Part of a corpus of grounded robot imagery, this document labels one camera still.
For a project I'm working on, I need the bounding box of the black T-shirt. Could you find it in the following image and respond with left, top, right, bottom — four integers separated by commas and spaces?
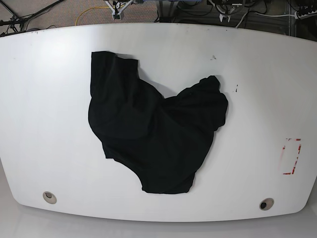
88, 51, 228, 194

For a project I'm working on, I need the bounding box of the red tape rectangle marker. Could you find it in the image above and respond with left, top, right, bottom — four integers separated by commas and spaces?
280, 138, 302, 175

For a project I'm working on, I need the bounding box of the white power strip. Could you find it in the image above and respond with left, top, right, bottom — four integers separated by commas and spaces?
295, 5, 317, 20

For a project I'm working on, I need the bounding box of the black tripod stand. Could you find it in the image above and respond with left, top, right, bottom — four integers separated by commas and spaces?
0, 0, 64, 33

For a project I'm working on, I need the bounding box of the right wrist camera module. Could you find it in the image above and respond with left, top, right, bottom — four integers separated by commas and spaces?
112, 13, 124, 20

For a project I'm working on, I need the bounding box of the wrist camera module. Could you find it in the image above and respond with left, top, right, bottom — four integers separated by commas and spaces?
112, 13, 124, 20
219, 14, 231, 22

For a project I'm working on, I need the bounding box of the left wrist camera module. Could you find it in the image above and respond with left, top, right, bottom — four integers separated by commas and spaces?
219, 14, 231, 22

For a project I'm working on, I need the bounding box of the yellow cable on floor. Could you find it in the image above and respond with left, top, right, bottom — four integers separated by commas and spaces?
75, 5, 112, 26

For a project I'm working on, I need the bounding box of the left table cable grommet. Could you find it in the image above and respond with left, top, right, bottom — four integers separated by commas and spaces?
43, 191, 57, 204

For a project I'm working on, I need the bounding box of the table cable grommet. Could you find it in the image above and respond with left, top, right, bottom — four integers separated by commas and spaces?
43, 191, 57, 204
259, 198, 274, 211

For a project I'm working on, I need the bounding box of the right table cable grommet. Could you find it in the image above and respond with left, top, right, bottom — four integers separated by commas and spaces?
259, 198, 274, 211

